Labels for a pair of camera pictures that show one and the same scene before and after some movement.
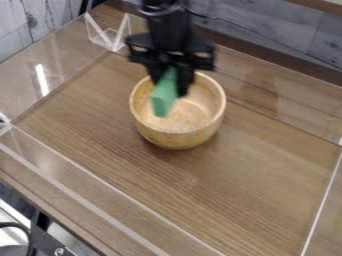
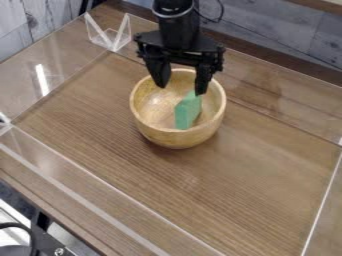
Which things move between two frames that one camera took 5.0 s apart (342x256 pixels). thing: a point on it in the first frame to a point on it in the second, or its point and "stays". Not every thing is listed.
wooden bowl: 193,119 stays
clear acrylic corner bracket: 110,38 stays
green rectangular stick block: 165,92 to 187,111
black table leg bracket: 43,243 stays
